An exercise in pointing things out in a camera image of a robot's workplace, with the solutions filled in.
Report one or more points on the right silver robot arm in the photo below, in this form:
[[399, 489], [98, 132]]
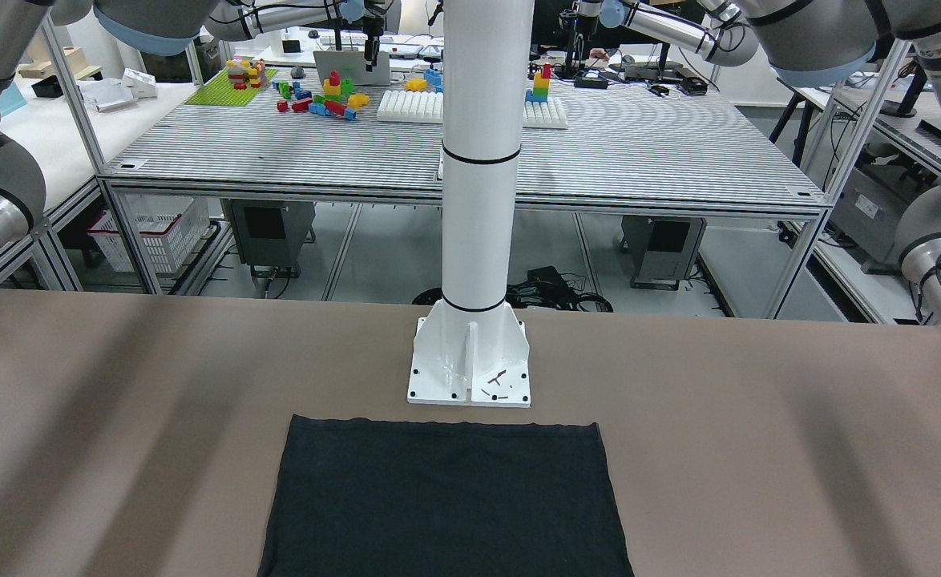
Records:
[[155, 27]]

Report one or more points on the black t-shirt with logo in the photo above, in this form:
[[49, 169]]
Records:
[[367, 498]]

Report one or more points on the striped grey work table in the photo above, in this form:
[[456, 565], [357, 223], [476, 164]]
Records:
[[624, 151]]

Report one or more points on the white plastic basket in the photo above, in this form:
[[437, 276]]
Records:
[[169, 228]]

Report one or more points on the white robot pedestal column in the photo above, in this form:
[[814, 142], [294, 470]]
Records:
[[471, 349]]

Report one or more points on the white lego baseplate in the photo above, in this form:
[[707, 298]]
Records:
[[425, 108]]

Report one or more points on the green lego baseplate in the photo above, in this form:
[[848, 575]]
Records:
[[220, 91]]

